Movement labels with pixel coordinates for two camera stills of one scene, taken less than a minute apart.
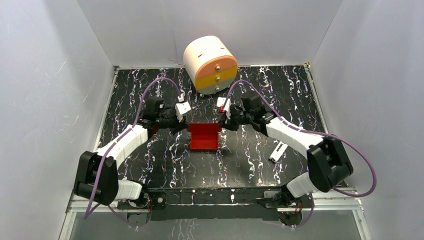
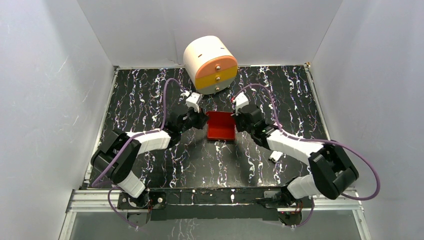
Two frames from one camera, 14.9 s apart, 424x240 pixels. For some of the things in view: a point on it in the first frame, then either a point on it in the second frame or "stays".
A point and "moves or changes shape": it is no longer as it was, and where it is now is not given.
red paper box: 204,136 moves or changes shape
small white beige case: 278,152 stays
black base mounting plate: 223,204 stays
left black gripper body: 178,123 → 197,118
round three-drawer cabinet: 211,65 stays
